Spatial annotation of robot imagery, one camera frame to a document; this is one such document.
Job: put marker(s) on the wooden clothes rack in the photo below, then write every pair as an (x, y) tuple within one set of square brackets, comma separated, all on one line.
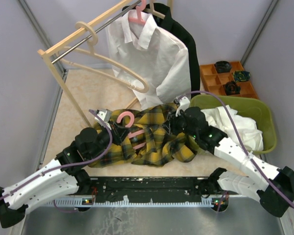
[(79, 39)]

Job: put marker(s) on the orange compartment tray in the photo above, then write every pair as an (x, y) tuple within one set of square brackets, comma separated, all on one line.
[(214, 82)]

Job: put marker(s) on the pink hanger on rack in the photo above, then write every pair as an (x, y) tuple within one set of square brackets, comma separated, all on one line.
[(139, 8)]

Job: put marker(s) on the black garment on rack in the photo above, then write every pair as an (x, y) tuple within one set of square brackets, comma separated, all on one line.
[(172, 26)]

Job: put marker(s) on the green patterned rolled sock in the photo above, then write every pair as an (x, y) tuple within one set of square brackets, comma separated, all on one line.
[(241, 76)]

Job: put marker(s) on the beige wooden hanger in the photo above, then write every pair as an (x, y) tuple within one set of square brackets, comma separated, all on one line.
[(91, 52)]

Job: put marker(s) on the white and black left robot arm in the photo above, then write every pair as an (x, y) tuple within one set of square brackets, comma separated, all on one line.
[(64, 175)]

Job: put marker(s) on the beige hanger under black garment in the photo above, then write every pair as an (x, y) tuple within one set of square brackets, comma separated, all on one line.
[(153, 11)]

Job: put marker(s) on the dark rolled sock middle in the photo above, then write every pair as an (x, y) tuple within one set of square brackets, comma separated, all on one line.
[(231, 88)]

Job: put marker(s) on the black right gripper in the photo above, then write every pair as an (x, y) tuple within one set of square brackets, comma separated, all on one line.
[(170, 126)]

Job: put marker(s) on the dark rolled sock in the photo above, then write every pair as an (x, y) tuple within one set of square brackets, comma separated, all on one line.
[(223, 66), (231, 88)]

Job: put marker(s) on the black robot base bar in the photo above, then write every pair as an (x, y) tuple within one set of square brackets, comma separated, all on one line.
[(151, 192)]

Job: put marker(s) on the yellow black plaid shirt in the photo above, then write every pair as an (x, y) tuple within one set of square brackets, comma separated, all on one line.
[(154, 147)]

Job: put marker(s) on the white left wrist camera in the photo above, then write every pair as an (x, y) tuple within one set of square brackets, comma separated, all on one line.
[(103, 116)]

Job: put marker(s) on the dark rolled sock top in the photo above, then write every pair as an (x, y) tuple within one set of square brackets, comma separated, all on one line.
[(223, 66)]

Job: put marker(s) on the white collared shirt on rack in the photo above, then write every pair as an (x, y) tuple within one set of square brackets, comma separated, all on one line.
[(155, 54)]

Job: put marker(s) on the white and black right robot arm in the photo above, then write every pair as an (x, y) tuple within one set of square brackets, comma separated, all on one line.
[(270, 186)]

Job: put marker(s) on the pink plastic hanger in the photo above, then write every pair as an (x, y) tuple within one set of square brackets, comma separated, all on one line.
[(131, 135)]

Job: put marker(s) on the green plastic laundry basket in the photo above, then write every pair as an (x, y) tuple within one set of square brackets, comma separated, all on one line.
[(252, 119)]

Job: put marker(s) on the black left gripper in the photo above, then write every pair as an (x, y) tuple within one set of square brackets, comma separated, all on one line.
[(119, 133)]

